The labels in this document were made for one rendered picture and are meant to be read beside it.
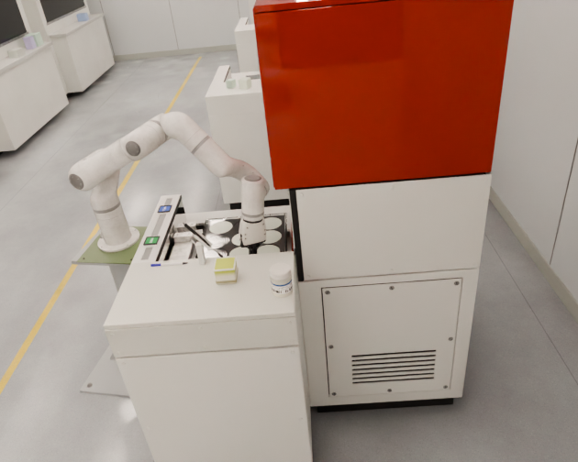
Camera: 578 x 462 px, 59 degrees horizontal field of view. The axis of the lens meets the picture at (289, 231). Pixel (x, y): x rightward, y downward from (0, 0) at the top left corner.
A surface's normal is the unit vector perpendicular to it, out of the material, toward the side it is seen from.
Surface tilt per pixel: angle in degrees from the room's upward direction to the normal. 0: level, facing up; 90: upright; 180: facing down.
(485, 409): 0
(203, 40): 90
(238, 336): 90
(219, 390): 90
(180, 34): 90
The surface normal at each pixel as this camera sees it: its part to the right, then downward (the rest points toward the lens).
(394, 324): 0.00, 0.53
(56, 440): -0.09, -0.84
